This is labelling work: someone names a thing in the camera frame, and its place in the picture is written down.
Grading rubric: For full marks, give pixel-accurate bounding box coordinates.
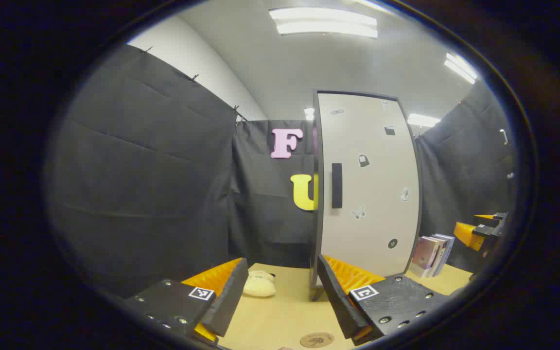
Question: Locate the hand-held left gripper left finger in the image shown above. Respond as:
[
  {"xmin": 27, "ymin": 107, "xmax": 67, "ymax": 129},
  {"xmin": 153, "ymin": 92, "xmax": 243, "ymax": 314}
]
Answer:
[{"xmin": 124, "ymin": 258, "xmax": 249, "ymax": 348}]

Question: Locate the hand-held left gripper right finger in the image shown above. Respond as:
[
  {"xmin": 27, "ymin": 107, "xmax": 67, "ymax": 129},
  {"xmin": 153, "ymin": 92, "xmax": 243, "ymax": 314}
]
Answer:
[{"xmin": 317, "ymin": 254, "xmax": 451, "ymax": 347}]

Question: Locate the round brown coaster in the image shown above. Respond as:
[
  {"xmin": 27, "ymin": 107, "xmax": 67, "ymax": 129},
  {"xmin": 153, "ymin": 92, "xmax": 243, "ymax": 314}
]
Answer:
[{"xmin": 300, "ymin": 332, "xmax": 335, "ymax": 349}]

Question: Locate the white cabinet door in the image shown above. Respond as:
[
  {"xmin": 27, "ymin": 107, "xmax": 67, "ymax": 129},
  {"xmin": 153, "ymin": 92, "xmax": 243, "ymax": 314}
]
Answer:
[{"xmin": 317, "ymin": 92, "xmax": 421, "ymax": 278}]

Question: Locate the dark grey cabinet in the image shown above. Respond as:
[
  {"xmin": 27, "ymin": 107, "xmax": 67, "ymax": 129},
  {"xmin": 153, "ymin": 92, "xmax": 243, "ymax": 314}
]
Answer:
[{"xmin": 311, "ymin": 89, "xmax": 424, "ymax": 302}]

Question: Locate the book with blue-grey cover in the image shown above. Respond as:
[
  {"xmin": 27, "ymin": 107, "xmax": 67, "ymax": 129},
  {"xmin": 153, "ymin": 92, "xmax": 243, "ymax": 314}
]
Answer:
[{"xmin": 434, "ymin": 234, "xmax": 455, "ymax": 277}]

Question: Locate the cream plush toy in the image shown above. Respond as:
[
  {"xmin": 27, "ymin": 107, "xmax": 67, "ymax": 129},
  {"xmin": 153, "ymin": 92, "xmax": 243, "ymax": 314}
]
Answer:
[{"xmin": 244, "ymin": 271, "xmax": 277, "ymax": 298}]

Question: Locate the book with dark spine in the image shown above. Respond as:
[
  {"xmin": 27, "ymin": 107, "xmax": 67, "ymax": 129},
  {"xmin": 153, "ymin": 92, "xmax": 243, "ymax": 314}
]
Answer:
[{"xmin": 427, "ymin": 235, "xmax": 449, "ymax": 278}]

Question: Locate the black backdrop cloth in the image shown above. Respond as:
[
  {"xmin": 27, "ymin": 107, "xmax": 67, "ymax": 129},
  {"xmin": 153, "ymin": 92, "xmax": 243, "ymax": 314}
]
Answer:
[{"xmin": 47, "ymin": 44, "xmax": 519, "ymax": 298}]

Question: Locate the large twin ceiling light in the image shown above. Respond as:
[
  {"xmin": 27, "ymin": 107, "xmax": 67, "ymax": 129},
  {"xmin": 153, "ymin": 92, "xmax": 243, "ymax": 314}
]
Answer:
[{"xmin": 269, "ymin": 7, "xmax": 379, "ymax": 38}]

